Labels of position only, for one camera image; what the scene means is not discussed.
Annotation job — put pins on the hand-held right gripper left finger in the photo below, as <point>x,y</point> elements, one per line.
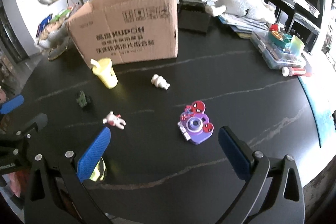
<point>94,155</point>

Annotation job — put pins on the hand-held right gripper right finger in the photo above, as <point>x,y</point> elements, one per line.
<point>233,153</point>

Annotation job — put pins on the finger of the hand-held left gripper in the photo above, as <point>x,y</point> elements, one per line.
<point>11,104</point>
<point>38,121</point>

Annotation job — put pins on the black green toy ball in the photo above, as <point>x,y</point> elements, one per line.
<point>99,170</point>

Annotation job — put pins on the purple toy camera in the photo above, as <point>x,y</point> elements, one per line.
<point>194,127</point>

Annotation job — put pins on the dark green toy truck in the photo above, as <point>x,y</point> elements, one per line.
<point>84,102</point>

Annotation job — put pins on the white bear figure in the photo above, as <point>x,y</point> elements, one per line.
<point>158,81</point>

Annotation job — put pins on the brown cardboard box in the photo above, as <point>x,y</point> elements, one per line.
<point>126,37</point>

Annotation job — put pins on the black marble desktop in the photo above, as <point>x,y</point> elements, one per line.
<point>183,77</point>

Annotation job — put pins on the red patterned cloth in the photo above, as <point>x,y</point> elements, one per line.
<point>15,182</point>

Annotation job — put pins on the white red toy figure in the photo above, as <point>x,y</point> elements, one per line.
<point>114,120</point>

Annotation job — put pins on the yellow cup with straw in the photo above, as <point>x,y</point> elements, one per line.
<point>106,74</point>

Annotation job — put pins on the pile of snack packets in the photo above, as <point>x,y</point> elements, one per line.
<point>52,27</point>

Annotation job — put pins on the white red tube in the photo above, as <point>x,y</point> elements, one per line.
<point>294,71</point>

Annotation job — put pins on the clear plastic storage box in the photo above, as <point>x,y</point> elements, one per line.
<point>273,56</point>

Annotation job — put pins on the translucent green cup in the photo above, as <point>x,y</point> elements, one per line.
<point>296,45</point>

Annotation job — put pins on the green red toy boat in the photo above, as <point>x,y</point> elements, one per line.
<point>278,36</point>

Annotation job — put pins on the stack of books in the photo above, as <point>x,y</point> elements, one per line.
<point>236,24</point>

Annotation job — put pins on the black storage basket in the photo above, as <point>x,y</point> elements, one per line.
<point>194,19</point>

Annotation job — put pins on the white plush toy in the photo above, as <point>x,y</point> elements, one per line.
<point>241,3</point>

